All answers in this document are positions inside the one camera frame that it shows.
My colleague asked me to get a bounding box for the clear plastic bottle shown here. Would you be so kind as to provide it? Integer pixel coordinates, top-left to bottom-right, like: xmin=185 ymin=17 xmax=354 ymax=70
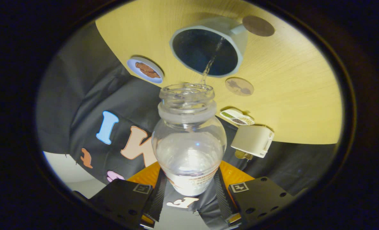
xmin=151 ymin=83 xmax=227 ymax=196

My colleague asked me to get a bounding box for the wooden table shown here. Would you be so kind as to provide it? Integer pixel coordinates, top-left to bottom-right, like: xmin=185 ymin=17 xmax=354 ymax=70
xmin=95 ymin=0 xmax=343 ymax=145

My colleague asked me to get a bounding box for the white divided tray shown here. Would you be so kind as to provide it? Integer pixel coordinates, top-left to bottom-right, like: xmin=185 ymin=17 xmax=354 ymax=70
xmin=220 ymin=109 xmax=255 ymax=126

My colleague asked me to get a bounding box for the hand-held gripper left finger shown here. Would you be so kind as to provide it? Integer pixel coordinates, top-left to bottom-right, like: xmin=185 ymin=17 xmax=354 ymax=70
xmin=89 ymin=161 xmax=167 ymax=229

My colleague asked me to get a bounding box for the black backdrop cloth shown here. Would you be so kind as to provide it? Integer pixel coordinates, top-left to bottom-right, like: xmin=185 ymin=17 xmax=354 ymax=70
xmin=36 ymin=21 xmax=340 ymax=230

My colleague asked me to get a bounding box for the white toaster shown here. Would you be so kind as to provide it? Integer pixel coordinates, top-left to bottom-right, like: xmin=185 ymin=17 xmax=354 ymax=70
xmin=231 ymin=125 xmax=275 ymax=158

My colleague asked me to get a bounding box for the white cup blue inside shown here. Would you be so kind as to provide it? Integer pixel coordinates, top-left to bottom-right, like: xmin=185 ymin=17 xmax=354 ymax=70
xmin=169 ymin=17 xmax=250 ymax=78

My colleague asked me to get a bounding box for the plain brown round coaster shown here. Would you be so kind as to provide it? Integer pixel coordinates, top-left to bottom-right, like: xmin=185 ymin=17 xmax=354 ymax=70
xmin=242 ymin=15 xmax=275 ymax=37

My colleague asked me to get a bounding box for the printed round coaster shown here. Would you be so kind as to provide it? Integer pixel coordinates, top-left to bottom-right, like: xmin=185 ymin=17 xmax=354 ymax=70
xmin=225 ymin=77 xmax=254 ymax=96

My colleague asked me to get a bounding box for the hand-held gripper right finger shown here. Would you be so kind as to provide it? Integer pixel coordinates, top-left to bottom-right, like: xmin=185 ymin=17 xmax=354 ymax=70
xmin=213 ymin=160 xmax=296 ymax=225

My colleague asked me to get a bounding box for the light blue plate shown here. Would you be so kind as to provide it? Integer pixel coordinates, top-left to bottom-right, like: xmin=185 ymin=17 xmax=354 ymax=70
xmin=126 ymin=57 xmax=164 ymax=84

